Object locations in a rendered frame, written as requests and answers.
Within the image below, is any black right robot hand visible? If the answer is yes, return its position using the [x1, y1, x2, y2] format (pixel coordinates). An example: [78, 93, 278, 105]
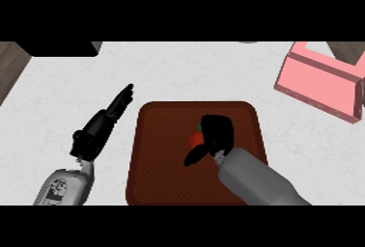
[182, 114, 237, 168]

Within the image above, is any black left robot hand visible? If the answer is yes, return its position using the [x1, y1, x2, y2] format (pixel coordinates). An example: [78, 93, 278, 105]
[68, 83, 136, 163]

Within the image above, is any red bell pepper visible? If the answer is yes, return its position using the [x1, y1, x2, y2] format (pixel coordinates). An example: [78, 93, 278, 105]
[186, 123, 206, 150]

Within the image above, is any brown rectangular tray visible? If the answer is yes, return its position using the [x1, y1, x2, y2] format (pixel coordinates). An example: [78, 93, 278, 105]
[124, 100, 269, 206]

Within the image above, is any pink cardboard box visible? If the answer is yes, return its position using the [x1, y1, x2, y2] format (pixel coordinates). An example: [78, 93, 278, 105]
[274, 41, 365, 124]

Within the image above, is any black appliance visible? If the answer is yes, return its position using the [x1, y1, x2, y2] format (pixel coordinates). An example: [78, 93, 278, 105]
[16, 41, 104, 59]

